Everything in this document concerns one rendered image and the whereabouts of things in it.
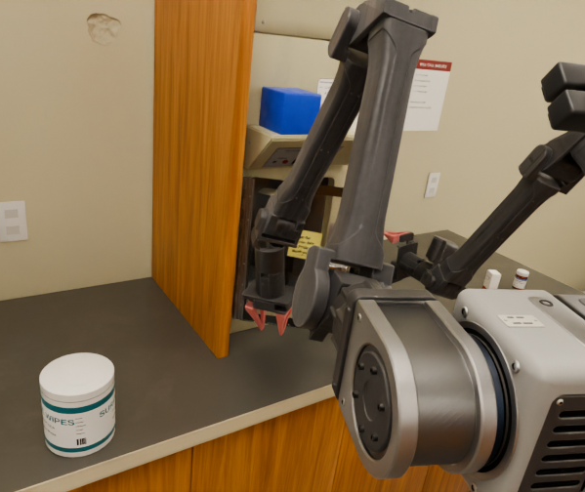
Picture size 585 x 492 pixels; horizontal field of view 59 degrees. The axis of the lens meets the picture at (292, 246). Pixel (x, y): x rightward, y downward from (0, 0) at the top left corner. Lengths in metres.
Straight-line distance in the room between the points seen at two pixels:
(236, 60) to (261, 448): 0.89
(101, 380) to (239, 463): 0.45
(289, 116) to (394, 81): 0.53
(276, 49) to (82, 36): 0.54
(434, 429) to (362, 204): 0.29
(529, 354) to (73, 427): 0.84
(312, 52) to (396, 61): 0.65
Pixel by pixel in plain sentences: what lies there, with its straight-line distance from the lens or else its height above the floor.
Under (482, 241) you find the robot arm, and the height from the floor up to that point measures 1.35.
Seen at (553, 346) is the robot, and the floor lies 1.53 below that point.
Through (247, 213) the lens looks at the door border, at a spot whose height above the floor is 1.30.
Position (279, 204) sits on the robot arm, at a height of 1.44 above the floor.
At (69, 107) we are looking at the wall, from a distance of 1.55.
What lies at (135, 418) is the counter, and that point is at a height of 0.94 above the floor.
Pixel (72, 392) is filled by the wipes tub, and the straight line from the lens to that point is 1.03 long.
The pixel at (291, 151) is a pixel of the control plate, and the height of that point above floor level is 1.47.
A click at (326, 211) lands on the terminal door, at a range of 1.27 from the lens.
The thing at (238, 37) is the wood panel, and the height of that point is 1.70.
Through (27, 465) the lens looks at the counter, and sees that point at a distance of 1.14.
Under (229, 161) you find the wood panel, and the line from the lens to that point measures 1.15.
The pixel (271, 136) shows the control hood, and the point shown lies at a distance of 1.15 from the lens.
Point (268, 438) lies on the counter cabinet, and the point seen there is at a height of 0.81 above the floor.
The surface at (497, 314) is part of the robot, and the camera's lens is 0.47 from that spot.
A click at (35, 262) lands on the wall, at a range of 1.66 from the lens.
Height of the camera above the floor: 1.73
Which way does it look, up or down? 23 degrees down
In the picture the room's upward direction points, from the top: 7 degrees clockwise
